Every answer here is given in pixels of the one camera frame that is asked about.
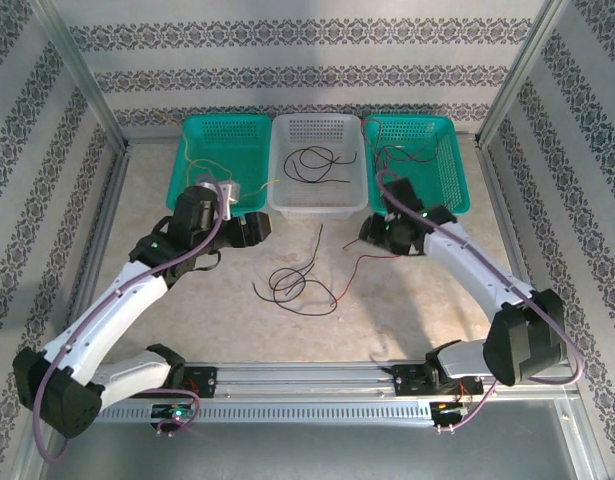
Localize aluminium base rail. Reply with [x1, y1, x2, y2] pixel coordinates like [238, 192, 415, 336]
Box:
[184, 362, 578, 399]

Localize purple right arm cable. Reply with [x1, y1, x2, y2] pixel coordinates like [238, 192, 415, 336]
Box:
[375, 169, 584, 434]

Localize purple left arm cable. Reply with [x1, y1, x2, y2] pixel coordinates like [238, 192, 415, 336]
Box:
[34, 172, 223, 462]

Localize grey metal sheet panel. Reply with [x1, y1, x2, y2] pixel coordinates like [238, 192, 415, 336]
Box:
[41, 399, 603, 480]

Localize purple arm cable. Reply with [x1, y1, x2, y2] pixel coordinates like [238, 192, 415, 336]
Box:
[375, 169, 584, 434]
[34, 172, 223, 462]

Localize aluminium upright frame post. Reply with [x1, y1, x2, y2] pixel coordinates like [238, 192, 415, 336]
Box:
[34, 0, 133, 154]
[474, 0, 573, 149]

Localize small circuit board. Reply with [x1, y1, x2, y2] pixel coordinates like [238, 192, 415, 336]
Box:
[429, 399, 471, 420]
[150, 402, 194, 422]

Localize white plastic perforated basket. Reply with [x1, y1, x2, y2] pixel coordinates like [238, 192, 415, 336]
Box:
[267, 113, 366, 220]

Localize aluminium table side rail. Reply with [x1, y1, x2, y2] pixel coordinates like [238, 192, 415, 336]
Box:
[14, 142, 134, 480]
[474, 134, 615, 480]

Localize wires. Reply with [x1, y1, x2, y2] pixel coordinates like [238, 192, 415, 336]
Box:
[379, 133, 442, 164]

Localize thin red wire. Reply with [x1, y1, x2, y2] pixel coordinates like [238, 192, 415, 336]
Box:
[362, 118, 388, 174]
[330, 238, 404, 307]

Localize teal plastic perforated basket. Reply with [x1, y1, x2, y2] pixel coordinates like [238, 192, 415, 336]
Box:
[166, 113, 273, 214]
[361, 114, 472, 219]

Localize slotted metal cable duct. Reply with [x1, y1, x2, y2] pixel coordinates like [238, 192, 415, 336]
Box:
[96, 399, 438, 425]

